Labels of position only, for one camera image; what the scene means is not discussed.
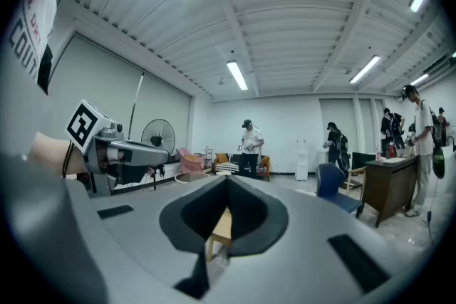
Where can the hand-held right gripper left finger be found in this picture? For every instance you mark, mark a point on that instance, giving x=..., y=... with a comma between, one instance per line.
x=135, y=242

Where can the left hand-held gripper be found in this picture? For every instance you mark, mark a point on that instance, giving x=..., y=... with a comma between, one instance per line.
x=83, y=124

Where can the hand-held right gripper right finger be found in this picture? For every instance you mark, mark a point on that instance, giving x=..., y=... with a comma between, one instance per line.
x=303, y=224

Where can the person's left forearm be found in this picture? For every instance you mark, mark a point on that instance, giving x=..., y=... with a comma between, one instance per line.
x=50, y=153

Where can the oval wooden table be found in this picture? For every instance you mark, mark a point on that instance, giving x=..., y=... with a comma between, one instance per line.
x=221, y=228

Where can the person's left hand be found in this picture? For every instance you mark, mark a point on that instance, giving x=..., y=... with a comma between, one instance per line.
x=114, y=154

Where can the black floor fan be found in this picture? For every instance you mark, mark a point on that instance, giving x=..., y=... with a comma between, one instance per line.
x=158, y=137

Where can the pink cloth-covered chair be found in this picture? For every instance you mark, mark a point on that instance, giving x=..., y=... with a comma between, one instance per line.
x=189, y=160

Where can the blue chair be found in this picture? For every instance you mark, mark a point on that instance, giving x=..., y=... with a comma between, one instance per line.
x=331, y=181

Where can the round white-rimmed glass table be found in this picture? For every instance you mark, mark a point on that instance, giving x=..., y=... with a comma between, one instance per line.
x=192, y=178

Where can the white water dispenser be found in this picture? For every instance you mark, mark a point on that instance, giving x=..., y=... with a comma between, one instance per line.
x=301, y=160

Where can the wooden armchair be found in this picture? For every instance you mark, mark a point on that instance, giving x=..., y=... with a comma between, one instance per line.
x=354, y=181

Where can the black wristband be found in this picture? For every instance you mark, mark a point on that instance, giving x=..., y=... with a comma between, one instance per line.
x=67, y=160

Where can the orange sofa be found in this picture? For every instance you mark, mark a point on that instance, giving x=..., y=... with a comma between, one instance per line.
x=222, y=160

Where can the dark monitor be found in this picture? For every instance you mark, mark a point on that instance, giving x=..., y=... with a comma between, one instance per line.
x=361, y=160

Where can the dark brown wooden desk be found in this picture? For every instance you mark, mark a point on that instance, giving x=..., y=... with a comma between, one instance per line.
x=388, y=185

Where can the red bottle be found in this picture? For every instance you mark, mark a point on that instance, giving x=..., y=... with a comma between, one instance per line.
x=391, y=150

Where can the person's white printed t-shirt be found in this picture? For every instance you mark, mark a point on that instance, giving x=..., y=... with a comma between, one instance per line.
x=32, y=10

